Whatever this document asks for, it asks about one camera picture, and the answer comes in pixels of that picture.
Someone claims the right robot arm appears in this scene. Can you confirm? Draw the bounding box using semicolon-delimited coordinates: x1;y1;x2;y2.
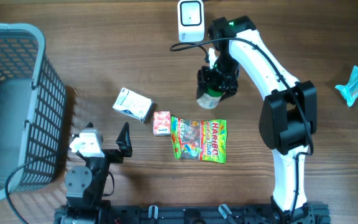
196;16;316;223

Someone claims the Haribo gummy candy bag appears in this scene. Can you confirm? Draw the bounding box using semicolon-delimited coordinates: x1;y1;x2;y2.
171;116;227;164

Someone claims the white blue carton box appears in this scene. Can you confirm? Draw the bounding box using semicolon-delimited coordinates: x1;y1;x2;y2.
112;87;153;123

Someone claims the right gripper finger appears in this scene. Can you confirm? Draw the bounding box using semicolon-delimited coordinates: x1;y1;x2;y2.
196;66;210;99
219;83;239;100

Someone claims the white barcode scanner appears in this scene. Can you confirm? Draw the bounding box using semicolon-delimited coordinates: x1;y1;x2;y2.
177;0;205;42

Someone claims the grey plastic mesh basket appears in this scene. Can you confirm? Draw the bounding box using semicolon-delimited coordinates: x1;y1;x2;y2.
0;23;67;201

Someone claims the green lid jar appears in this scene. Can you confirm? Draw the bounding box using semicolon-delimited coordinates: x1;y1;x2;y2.
196;87;224;110

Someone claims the teal tissue packet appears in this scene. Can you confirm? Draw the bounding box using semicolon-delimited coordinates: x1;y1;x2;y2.
335;65;358;107

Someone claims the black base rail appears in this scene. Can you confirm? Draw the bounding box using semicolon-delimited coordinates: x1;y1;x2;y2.
53;203;331;224

